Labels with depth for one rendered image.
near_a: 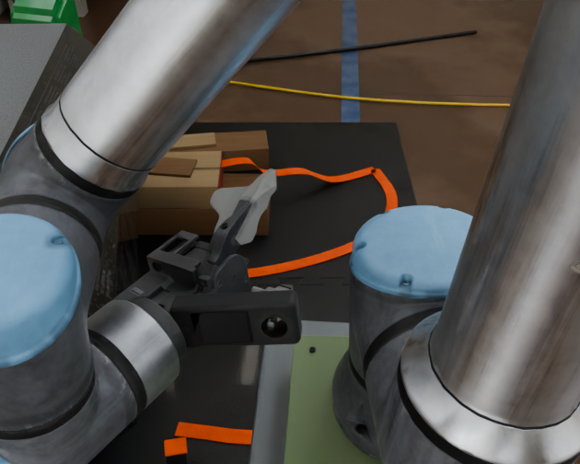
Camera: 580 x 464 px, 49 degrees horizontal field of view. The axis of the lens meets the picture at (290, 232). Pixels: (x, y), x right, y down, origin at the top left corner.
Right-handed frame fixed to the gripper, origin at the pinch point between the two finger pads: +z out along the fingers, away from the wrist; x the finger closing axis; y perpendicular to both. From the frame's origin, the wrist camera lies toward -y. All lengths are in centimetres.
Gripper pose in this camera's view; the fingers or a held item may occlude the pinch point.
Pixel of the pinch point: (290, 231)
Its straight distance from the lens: 69.1
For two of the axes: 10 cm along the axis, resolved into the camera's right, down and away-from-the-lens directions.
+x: 1.2, 8.4, 5.2
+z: 5.5, -4.9, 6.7
